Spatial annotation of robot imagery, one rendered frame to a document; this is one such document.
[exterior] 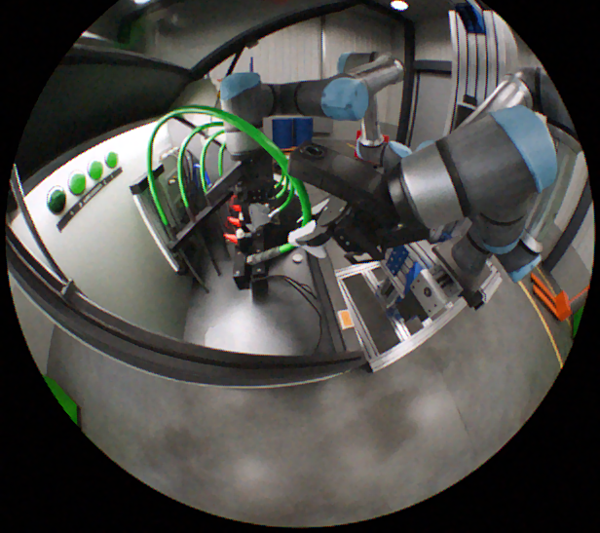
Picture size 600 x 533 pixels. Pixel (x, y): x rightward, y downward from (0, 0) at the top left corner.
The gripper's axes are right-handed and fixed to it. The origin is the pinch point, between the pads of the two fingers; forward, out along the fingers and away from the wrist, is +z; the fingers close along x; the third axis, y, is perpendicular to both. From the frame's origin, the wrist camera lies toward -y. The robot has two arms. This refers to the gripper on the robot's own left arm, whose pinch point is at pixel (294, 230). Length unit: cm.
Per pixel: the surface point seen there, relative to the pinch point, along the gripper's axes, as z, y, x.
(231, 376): -4.8, 0.8, -23.7
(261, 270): 24.2, 5.9, -2.6
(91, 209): 10.3, -35.5, -20.9
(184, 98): 21, -57, 25
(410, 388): 20, 148, -26
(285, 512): 25, 100, -156
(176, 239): 28.0, -19.2, -10.2
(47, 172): -3.2, -38.8, -22.6
